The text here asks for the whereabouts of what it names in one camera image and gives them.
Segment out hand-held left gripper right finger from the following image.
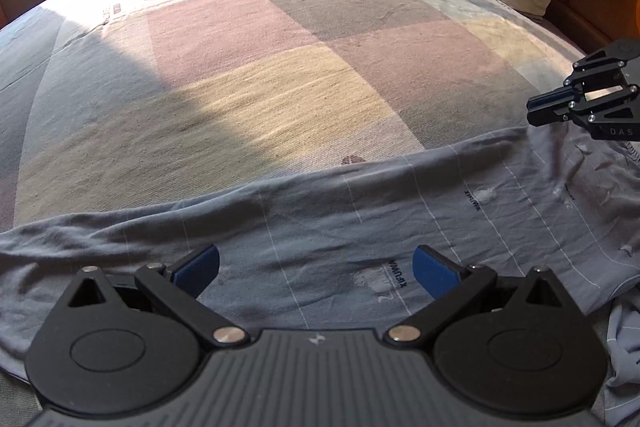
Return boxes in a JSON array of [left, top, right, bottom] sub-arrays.
[[385, 244, 575, 350]]

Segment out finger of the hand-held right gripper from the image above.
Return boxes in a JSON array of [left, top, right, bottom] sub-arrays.
[[527, 84, 640, 128], [525, 37, 640, 112]]

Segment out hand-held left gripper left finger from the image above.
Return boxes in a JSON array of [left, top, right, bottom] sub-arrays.
[[67, 244, 250, 350]]

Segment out grey pants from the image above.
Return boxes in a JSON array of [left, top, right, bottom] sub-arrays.
[[0, 124, 640, 427]]

